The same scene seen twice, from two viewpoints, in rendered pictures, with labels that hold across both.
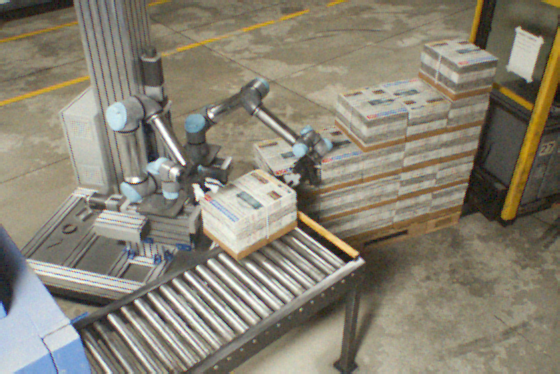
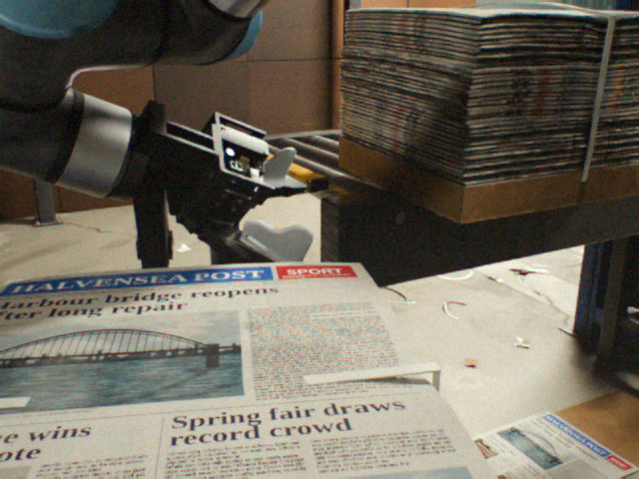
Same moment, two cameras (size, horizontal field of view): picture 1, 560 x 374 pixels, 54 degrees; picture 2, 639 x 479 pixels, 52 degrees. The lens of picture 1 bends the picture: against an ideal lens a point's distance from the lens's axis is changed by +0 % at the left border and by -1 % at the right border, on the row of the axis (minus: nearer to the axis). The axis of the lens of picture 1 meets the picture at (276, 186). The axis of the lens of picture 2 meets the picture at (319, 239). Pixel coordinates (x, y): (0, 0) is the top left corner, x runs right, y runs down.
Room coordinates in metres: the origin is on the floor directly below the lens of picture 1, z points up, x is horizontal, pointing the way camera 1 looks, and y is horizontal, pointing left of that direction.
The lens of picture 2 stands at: (3.07, 0.08, 1.01)
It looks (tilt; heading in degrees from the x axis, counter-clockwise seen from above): 18 degrees down; 193
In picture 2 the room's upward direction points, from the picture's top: straight up
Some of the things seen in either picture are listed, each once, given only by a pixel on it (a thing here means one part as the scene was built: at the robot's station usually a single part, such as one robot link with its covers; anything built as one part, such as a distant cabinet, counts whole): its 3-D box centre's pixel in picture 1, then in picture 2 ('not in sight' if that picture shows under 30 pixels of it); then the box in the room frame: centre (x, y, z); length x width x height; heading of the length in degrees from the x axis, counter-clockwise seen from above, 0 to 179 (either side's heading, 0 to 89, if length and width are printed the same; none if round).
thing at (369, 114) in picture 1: (370, 118); not in sight; (3.01, -0.58, 0.95); 0.38 x 0.29 x 0.23; 23
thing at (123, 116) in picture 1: (132, 152); not in sight; (2.25, 0.69, 1.19); 0.15 x 0.12 x 0.55; 139
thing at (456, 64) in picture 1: (441, 140); not in sight; (3.24, -1.13, 0.65); 0.39 x 0.30 x 1.29; 22
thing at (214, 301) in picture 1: (215, 302); not in sight; (1.67, 0.27, 0.77); 0.47 x 0.05 x 0.05; 40
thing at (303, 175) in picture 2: (325, 233); (256, 158); (2.09, -0.25, 0.81); 0.43 x 0.03 x 0.02; 40
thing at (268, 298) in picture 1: (250, 281); not in sight; (1.80, 0.12, 0.77); 0.47 x 0.05 x 0.05; 40
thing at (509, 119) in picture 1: (524, 146); not in sight; (3.55, -1.88, 0.40); 0.69 x 0.55 x 0.80; 22
